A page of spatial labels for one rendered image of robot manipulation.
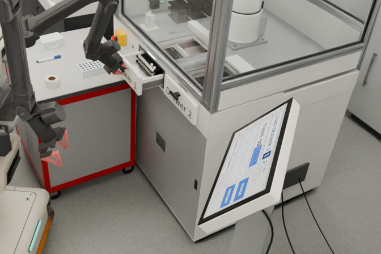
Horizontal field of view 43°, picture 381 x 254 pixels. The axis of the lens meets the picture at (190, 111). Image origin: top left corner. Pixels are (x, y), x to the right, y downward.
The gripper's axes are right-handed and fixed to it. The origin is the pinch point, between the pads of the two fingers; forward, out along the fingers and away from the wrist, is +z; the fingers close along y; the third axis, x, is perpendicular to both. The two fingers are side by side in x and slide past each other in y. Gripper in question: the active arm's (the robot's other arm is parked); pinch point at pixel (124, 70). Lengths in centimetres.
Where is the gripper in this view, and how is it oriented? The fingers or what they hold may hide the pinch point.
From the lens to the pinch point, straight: 244.5
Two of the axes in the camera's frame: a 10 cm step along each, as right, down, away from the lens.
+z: 5.5, 3.7, 7.5
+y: 6.6, -7.4, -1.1
